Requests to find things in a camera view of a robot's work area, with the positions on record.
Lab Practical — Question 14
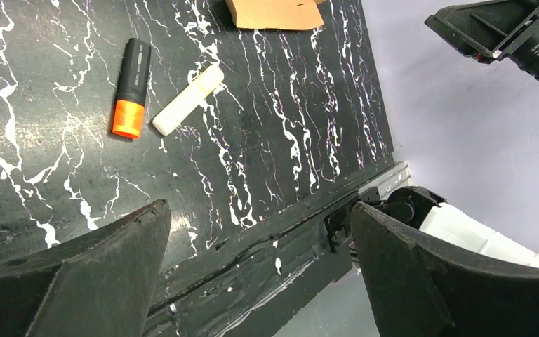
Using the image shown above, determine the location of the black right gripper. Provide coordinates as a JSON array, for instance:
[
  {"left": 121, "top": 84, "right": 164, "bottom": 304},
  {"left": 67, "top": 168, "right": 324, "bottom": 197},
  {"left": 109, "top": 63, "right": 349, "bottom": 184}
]
[{"left": 425, "top": 0, "right": 539, "bottom": 82}]

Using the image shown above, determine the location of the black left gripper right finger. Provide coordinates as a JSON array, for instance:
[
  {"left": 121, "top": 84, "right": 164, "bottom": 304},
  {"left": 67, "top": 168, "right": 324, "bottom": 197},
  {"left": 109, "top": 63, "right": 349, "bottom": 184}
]
[{"left": 350, "top": 202, "right": 539, "bottom": 336}]

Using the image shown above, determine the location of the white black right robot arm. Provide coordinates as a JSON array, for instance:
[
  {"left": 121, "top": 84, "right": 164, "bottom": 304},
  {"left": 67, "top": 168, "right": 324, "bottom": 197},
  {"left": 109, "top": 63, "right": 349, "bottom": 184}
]
[{"left": 364, "top": 1, "right": 539, "bottom": 267}]

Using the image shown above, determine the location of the aluminium rail frame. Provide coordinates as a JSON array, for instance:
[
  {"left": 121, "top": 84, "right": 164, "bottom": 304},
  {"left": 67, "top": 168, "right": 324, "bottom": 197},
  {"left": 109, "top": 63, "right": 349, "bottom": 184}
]
[{"left": 358, "top": 161, "right": 414, "bottom": 199}]

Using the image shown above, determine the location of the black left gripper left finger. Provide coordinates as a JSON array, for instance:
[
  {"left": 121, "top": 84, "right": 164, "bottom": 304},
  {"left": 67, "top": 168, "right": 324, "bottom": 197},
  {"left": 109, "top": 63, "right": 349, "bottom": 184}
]
[{"left": 0, "top": 199, "right": 171, "bottom": 336}]

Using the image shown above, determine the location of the black orange highlighter marker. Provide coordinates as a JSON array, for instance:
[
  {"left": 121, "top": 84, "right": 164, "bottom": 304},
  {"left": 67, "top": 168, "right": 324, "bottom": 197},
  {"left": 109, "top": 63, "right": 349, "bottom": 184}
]
[{"left": 112, "top": 38, "right": 152, "bottom": 139}]

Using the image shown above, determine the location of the brown cardboard paper box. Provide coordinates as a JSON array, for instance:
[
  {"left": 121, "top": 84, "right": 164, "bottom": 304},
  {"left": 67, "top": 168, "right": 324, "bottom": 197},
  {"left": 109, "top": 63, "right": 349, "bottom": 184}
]
[{"left": 226, "top": 0, "right": 324, "bottom": 31}]

